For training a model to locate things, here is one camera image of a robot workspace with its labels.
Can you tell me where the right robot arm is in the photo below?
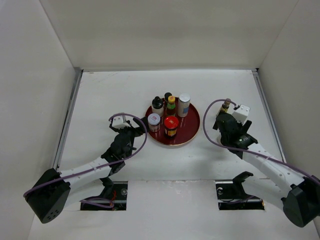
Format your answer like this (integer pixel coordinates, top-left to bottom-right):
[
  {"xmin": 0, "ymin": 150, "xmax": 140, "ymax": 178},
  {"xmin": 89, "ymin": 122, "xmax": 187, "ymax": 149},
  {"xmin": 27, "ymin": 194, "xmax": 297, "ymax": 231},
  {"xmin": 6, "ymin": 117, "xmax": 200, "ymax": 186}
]
[{"xmin": 213, "ymin": 113, "xmax": 320, "ymax": 228}]

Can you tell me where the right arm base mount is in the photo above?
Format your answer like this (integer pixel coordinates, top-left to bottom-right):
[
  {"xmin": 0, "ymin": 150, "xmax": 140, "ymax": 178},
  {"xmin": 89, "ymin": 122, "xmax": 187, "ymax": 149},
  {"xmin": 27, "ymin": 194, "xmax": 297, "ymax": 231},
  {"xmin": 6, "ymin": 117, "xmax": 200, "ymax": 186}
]
[{"xmin": 215, "ymin": 171, "xmax": 265, "ymax": 211}]

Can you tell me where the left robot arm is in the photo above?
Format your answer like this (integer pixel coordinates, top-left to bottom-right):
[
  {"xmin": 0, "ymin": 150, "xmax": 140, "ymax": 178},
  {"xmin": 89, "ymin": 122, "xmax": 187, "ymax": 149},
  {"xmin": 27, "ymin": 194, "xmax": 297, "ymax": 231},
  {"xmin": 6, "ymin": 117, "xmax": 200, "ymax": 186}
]
[{"xmin": 23, "ymin": 113, "xmax": 149, "ymax": 224}]

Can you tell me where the red lid sauce jar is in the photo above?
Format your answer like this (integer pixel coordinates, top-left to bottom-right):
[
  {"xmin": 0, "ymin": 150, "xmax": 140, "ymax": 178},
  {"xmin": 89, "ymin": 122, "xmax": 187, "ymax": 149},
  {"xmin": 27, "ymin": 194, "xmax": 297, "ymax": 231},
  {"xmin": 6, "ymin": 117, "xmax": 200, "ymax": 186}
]
[{"xmin": 164, "ymin": 116, "xmax": 179, "ymax": 139}]

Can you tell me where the right aluminium frame rail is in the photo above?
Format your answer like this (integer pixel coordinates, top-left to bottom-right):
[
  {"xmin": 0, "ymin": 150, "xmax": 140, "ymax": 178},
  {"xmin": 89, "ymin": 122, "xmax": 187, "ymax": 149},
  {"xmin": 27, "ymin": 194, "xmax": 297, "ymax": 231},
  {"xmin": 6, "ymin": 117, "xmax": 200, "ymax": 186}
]
[{"xmin": 252, "ymin": 68, "xmax": 287, "ymax": 163}]

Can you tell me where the black cap white-powder bottle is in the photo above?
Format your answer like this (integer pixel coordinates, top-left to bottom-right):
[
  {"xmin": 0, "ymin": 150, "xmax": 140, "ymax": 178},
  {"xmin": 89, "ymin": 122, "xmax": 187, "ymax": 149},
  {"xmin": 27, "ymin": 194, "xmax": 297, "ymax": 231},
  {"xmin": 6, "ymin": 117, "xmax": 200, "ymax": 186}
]
[{"xmin": 151, "ymin": 96, "xmax": 164, "ymax": 117}]

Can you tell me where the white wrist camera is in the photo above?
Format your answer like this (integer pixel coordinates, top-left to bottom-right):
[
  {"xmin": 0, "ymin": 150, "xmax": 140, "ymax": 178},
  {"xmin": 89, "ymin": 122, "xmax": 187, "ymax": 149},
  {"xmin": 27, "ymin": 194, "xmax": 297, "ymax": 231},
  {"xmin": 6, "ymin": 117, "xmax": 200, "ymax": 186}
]
[
  {"xmin": 111, "ymin": 115, "xmax": 130, "ymax": 129},
  {"xmin": 231, "ymin": 104, "xmax": 251, "ymax": 124}
]

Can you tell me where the small brown yellow-label bottle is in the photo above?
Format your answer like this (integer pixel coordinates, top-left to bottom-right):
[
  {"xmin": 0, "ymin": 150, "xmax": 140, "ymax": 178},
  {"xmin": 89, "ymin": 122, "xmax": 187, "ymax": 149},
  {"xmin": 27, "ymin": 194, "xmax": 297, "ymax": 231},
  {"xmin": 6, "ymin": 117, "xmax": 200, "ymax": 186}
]
[{"xmin": 217, "ymin": 98, "xmax": 231, "ymax": 115}]

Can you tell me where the grey lid paste jar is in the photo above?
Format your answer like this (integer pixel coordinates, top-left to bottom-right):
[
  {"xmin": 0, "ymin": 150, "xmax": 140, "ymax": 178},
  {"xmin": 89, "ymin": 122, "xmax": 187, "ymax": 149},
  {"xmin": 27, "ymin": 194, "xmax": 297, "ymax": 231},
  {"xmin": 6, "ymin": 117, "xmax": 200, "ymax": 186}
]
[{"xmin": 147, "ymin": 113, "xmax": 161, "ymax": 133}]

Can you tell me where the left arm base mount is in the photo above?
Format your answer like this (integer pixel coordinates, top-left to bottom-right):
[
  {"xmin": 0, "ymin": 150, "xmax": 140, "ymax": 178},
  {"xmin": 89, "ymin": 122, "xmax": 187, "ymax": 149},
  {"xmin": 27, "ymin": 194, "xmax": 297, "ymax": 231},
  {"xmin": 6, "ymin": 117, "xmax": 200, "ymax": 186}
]
[{"xmin": 80, "ymin": 179, "xmax": 128, "ymax": 211}]

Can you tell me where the black cap cumin spice bottle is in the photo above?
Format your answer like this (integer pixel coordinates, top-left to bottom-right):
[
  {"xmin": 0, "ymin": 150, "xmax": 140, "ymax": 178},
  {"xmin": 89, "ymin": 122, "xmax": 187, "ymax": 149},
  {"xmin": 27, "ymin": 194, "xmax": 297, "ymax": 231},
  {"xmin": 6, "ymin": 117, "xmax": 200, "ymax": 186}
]
[{"xmin": 164, "ymin": 92, "xmax": 172, "ymax": 101}]

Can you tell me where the aluminium frame rail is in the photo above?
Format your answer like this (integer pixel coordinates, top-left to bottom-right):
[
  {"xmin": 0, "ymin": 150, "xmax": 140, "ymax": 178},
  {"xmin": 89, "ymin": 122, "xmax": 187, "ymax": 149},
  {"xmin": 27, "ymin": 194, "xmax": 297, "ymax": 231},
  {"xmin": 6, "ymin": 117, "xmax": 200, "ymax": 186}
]
[
  {"xmin": 52, "ymin": 67, "xmax": 84, "ymax": 170},
  {"xmin": 252, "ymin": 68, "xmax": 287, "ymax": 163}
]

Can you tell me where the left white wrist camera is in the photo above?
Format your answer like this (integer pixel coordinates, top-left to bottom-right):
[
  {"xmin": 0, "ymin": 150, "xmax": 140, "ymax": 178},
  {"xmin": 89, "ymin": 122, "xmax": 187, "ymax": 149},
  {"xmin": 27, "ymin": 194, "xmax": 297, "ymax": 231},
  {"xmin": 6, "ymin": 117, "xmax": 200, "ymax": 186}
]
[{"xmin": 111, "ymin": 115, "xmax": 130, "ymax": 129}]

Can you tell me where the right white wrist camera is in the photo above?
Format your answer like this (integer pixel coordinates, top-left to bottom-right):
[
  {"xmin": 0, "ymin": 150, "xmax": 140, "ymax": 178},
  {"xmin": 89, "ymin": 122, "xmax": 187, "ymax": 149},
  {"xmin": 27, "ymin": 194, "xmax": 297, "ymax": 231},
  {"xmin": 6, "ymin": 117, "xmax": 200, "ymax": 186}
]
[{"xmin": 231, "ymin": 104, "xmax": 251, "ymax": 124}]

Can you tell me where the red round tray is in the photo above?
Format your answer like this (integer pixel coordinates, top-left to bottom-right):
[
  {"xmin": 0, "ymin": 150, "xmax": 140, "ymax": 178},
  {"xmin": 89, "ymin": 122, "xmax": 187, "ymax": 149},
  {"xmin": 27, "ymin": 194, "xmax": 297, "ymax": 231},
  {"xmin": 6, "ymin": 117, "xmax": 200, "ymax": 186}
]
[{"xmin": 145, "ymin": 96, "xmax": 200, "ymax": 146}]

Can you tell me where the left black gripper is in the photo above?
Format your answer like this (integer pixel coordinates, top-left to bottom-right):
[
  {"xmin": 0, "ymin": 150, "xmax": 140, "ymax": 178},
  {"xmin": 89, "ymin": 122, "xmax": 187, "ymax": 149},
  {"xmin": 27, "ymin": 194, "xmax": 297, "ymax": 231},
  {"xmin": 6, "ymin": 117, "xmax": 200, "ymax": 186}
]
[{"xmin": 110, "ymin": 116, "xmax": 149, "ymax": 145}]

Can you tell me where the silver top salt shaker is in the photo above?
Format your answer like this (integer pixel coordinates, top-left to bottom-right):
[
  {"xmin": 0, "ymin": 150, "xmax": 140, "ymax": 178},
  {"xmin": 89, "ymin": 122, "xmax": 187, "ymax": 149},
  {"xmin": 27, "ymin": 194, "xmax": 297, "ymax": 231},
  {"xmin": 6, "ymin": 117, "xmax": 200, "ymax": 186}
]
[{"xmin": 216, "ymin": 134, "xmax": 224, "ymax": 146}]

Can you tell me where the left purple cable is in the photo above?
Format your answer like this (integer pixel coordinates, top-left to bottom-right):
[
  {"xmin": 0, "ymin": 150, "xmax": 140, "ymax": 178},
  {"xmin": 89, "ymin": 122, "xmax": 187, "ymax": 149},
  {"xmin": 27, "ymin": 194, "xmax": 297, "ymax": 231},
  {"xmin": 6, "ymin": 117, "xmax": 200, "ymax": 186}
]
[{"xmin": 23, "ymin": 112, "xmax": 149, "ymax": 209}]

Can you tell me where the white cylinder spice shaker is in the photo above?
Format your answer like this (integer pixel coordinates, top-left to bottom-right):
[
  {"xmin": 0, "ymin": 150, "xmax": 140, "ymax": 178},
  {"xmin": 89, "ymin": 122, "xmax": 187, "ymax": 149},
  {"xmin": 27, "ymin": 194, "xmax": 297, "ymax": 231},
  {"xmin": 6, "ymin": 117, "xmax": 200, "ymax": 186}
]
[{"xmin": 177, "ymin": 93, "xmax": 191, "ymax": 118}]

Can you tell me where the left aluminium frame rail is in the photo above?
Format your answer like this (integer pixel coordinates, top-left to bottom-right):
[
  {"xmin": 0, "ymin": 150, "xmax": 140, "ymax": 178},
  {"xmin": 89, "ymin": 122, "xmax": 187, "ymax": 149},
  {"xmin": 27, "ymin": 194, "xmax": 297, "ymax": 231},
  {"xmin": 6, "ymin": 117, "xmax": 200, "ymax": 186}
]
[{"xmin": 52, "ymin": 67, "xmax": 84, "ymax": 170}]

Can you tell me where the yellow cap chili sauce bottle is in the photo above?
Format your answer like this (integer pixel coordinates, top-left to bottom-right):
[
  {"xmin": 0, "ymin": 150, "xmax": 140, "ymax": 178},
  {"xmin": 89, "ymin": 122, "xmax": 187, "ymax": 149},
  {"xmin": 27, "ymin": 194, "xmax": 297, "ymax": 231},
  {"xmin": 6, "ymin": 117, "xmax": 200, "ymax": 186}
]
[{"xmin": 166, "ymin": 95, "xmax": 176, "ymax": 116}]

